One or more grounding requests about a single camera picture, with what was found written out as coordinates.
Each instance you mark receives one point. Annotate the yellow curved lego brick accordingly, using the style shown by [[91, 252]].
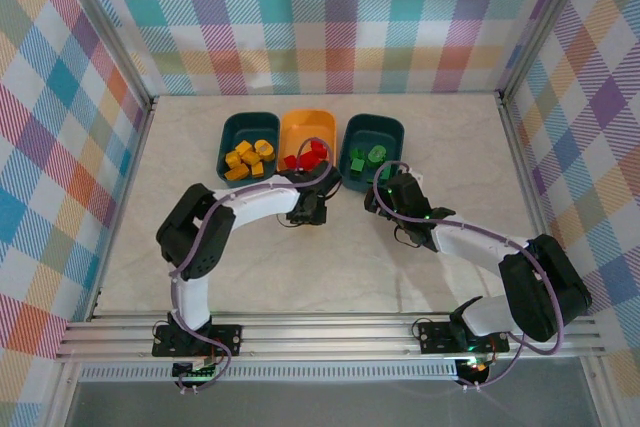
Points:
[[263, 148]]

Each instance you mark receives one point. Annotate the green round lego piece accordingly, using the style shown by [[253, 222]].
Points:
[[377, 152]]

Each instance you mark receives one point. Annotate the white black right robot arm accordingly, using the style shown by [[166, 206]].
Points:
[[475, 247]]

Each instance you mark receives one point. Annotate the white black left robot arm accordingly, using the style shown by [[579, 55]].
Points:
[[260, 202]]

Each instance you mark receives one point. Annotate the orange plastic container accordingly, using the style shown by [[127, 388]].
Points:
[[305, 127]]

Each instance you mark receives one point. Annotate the teal plastic container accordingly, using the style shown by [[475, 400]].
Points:
[[245, 127], [375, 129]]

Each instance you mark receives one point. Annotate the small circuit board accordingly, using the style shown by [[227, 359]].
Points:
[[475, 367], [195, 371]]

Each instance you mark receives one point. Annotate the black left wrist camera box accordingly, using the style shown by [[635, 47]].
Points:
[[331, 178]]

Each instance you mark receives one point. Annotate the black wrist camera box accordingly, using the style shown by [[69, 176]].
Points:
[[406, 191], [331, 178]]

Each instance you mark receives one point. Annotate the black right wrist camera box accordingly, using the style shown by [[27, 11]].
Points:
[[406, 191]]

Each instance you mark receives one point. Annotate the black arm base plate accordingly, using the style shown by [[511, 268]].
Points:
[[435, 337], [227, 337]]

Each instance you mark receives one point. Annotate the aluminium side rail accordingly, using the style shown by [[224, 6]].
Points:
[[131, 172], [534, 197]]

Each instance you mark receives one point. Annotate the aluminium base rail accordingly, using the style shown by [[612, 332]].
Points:
[[325, 332]]

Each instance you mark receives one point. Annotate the aluminium frame post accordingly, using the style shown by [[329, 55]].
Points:
[[105, 22], [546, 22]]

